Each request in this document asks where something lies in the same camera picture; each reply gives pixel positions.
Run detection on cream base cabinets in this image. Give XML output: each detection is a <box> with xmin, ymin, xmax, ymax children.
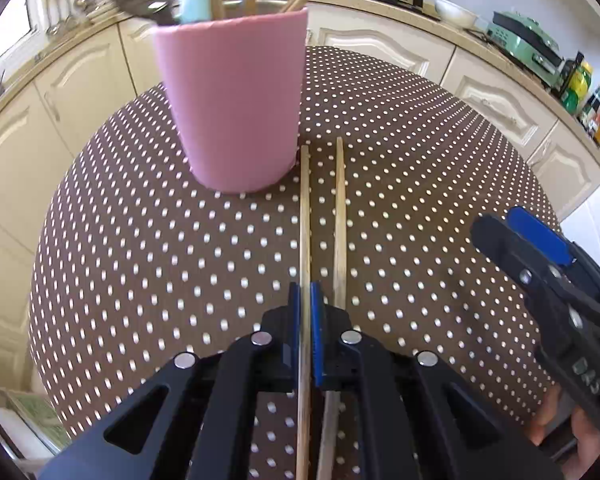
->
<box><xmin>0</xmin><ymin>0</ymin><xmax>600</xmax><ymax>391</ymax></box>

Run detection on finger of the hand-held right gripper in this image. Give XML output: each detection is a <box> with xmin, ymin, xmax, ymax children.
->
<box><xmin>470</xmin><ymin>213</ymin><xmax>548</xmax><ymax>306</ymax></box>
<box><xmin>506</xmin><ymin>206</ymin><xmax>578</xmax><ymax>267</ymax></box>

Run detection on brown polka dot tablecloth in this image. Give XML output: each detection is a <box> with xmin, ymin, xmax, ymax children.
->
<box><xmin>27</xmin><ymin>45</ymin><xmax>563</xmax><ymax>480</ymax></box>

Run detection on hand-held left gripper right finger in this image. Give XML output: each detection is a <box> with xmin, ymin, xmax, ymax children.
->
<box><xmin>309</xmin><ymin>281</ymin><xmax>566</xmax><ymax>480</ymax></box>

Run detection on window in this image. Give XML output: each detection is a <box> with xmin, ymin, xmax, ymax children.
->
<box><xmin>0</xmin><ymin>4</ymin><xmax>37</xmax><ymax>61</ymax></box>

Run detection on green patterned box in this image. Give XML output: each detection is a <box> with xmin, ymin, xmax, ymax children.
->
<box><xmin>0</xmin><ymin>387</ymin><xmax>76</xmax><ymax>461</ymax></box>

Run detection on person's right hand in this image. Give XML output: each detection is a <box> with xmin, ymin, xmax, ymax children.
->
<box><xmin>527</xmin><ymin>385</ymin><xmax>600</xmax><ymax>480</ymax></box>

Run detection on green electric cooker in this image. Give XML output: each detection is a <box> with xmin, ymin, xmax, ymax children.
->
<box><xmin>486</xmin><ymin>9</ymin><xmax>566</xmax><ymax>86</ymax></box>

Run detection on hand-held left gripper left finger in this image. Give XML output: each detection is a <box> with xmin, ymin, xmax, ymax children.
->
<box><xmin>37</xmin><ymin>281</ymin><xmax>302</xmax><ymax>480</ymax></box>

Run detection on green oil bottle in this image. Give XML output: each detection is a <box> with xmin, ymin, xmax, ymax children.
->
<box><xmin>560</xmin><ymin>51</ymin><xmax>595</xmax><ymax>115</ymax></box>

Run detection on pink cup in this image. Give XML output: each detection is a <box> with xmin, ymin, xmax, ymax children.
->
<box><xmin>152</xmin><ymin>7</ymin><xmax>310</xmax><ymax>196</ymax></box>

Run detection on dark sauce bottle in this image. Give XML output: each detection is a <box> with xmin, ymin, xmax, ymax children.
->
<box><xmin>579</xmin><ymin>79</ymin><xmax>600</xmax><ymax>133</ymax></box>

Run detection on white bowl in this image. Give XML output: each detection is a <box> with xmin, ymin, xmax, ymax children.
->
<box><xmin>434</xmin><ymin>0</ymin><xmax>480</xmax><ymax>30</ymax></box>

